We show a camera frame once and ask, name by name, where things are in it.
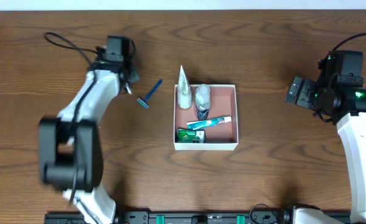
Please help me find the green white toothbrush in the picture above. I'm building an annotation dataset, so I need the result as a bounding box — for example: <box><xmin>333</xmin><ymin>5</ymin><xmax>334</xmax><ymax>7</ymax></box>
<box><xmin>125</xmin><ymin>83</ymin><xmax>132</xmax><ymax>95</ymax></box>

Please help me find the green soap bar pack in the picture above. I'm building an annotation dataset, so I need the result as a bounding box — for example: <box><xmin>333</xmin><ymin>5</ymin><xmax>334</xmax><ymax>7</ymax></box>
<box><xmin>177</xmin><ymin>129</ymin><xmax>206</xmax><ymax>143</ymax></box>

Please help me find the white box pink interior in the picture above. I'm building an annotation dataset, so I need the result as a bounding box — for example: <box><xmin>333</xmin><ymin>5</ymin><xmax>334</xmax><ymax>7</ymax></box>
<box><xmin>173</xmin><ymin>85</ymin><xmax>239</xmax><ymax>151</ymax></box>

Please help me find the clear soap pump bottle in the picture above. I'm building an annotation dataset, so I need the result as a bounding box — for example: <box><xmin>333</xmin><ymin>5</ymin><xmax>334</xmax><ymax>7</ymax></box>
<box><xmin>194</xmin><ymin>84</ymin><xmax>211</xmax><ymax>120</ymax></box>

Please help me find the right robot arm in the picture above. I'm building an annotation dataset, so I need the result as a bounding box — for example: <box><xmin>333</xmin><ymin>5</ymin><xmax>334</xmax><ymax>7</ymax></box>
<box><xmin>285</xmin><ymin>50</ymin><xmax>366</xmax><ymax>223</ymax></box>

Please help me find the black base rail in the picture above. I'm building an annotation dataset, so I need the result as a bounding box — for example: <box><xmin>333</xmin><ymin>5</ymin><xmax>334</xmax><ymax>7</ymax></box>
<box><xmin>43</xmin><ymin>208</ymin><xmax>350</xmax><ymax>224</ymax></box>

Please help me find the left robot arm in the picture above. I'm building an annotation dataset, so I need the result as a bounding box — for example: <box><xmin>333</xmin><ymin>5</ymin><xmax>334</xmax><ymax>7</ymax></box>
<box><xmin>39</xmin><ymin>32</ymin><xmax>139</xmax><ymax>223</ymax></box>

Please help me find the white Pantene tube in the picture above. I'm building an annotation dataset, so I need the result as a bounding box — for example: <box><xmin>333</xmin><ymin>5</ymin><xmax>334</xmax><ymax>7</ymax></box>
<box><xmin>177</xmin><ymin>65</ymin><xmax>192</xmax><ymax>110</ymax></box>

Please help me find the blue disposable razor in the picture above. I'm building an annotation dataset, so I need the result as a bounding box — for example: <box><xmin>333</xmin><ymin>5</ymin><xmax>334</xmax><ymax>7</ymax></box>
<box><xmin>137</xmin><ymin>79</ymin><xmax>163</xmax><ymax>109</ymax></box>

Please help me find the Colgate toothpaste tube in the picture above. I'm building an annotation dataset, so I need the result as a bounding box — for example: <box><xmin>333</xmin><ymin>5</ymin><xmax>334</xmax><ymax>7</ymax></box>
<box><xmin>187</xmin><ymin>116</ymin><xmax>232</xmax><ymax>131</ymax></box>

